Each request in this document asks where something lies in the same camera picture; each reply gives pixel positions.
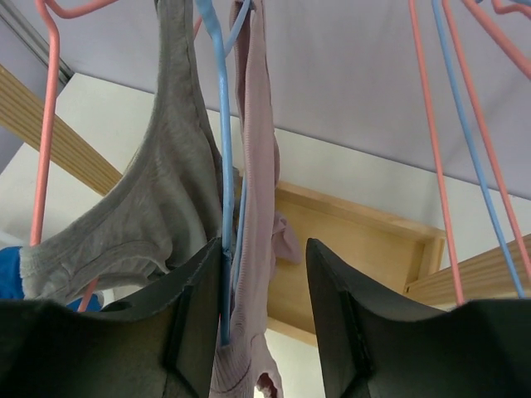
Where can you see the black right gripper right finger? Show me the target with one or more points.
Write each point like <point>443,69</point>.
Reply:
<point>374,342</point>

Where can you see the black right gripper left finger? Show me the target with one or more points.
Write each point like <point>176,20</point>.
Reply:
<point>157,342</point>

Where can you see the mauve tank top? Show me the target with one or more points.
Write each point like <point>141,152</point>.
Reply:
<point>245,365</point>

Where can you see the blue tank top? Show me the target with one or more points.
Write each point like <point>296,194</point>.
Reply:
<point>11,281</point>

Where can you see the light blue hanger with mauve top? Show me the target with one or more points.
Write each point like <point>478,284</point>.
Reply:
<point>232,236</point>

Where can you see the light blue hanger with striped top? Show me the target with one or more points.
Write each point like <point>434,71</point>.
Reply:
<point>442,14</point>

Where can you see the grey tank top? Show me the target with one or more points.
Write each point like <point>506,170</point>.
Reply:
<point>166,206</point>

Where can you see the wooden clothes rack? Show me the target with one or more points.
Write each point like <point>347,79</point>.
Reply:
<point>381,217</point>

